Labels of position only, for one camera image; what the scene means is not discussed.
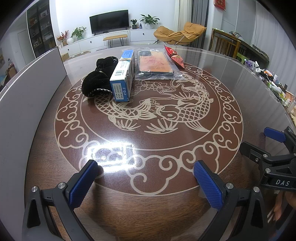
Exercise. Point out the black flat television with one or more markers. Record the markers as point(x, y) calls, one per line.
point(108, 21)

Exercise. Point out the green potted plant right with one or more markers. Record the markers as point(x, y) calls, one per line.
point(149, 21)

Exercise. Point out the green potted plant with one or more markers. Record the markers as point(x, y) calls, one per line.
point(78, 32)
point(149, 21)

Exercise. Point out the blue and white carton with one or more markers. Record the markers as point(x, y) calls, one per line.
point(122, 77)

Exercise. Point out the dark glass display cabinet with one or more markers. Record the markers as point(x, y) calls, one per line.
point(40, 28)

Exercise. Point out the red snack packet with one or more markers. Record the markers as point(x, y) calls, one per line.
point(176, 58)

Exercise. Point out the dark wooden side bench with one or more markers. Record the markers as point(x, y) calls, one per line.
point(228, 45)

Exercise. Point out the red wall hanging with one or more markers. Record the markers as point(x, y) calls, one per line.
point(220, 4)

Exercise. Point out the orange lounge chair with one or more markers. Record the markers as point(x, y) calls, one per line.
point(190, 33)

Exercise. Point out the phone case in clear bag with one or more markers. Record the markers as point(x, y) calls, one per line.
point(153, 64)

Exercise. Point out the small potted plant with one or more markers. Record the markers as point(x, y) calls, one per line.
point(134, 23)

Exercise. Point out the grey curtain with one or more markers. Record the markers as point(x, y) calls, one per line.
point(200, 16)

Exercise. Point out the grey storage box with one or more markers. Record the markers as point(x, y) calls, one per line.
point(23, 102)

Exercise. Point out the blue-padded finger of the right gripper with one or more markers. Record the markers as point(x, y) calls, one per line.
point(255, 154)
point(276, 135)

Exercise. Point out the white tv cabinet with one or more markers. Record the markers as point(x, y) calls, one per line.
point(95, 42)

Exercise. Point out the green potted plant left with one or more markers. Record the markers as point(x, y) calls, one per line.
point(78, 32)

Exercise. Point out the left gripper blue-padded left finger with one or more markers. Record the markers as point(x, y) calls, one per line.
point(38, 221)

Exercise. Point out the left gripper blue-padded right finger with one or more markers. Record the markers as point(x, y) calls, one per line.
point(251, 223)

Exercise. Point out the clutter of small items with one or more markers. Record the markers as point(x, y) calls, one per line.
point(282, 95)

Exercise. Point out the red flower vase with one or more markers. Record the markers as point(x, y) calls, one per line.
point(62, 38)

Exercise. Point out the small wooden bench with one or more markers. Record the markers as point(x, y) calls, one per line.
point(110, 39)

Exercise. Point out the person's right hand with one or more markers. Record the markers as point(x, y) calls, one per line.
point(283, 199)

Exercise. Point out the black velvet pouch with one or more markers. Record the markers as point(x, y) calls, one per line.
point(97, 82)

